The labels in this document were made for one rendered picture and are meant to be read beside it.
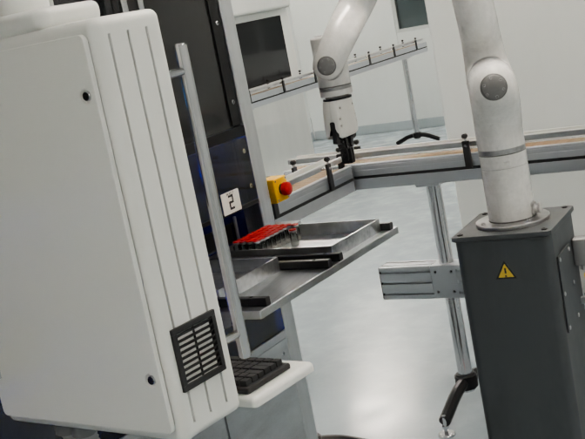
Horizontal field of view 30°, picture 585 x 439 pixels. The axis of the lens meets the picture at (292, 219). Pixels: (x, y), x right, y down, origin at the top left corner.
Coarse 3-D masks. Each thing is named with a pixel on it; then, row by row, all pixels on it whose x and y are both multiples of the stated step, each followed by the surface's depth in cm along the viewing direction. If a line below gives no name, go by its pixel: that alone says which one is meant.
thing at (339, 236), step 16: (304, 224) 304; (320, 224) 301; (336, 224) 298; (352, 224) 296; (368, 224) 287; (304, 240) 298; (320, 240) 294; (336, 240) 290; (352, 240) 279; (240, 256) 286
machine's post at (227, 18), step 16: (224, 0) 302; (224, 16) 302; (224, 32) 302; (240, 64) 307; (240, 80) 306; (240, 96) 306; (240, 112) 306; (256, 144) 311; (256, 160) 311; (256, 176) 310; (256, 208) 312; (256, 224) 314; (272, 224) 316; (288, 304) 320; (288, 320) 320; (288, 336) 319; (304, 384) 325; (304, 400) 324; (304, 416) 324
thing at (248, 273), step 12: (216, 264) 280; (240, 264) 276; (252, 264) 274; (264, 264) 265; (276, 264) 269; (216, 276) 277; (240, 276) 271; (252, 276) 260; (264, 276) 264; (216, 288) 264; (240, 288) 256
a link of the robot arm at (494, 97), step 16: (480, 64) 269; (496, 64) 265; (480, 80) 265; (496, 80) 264; (512, 80) 265; (480, 96) 265; (496, 96) 264; (512, 96) 265; (480, 112) 269; (496, 112) 268; (512, 112) 269; (480, 128) 273; (496, 128) 272; (512, 128) 272; (480, 144) 277; (496, 144) 273; (512, 144) 273
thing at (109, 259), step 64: (0, 64) 191; (64, 64) 182; (128, 64) 183; (0, 128) 196; (64, 128) 186; (128, 128) 183; (0, 192) 201; (64, 192) 190; (128, 192) 183; (192, 192) 195; (0, 256) 206; (64, 256) 195; (128, 256) 185; (192, 256) 194; (0, 320) 212; (64, 320) 200; (128, 320) 190; (192, 320) 193; (0, 384) 217; (64, 384) 205; (128, 384) 194; (192, 384) 192
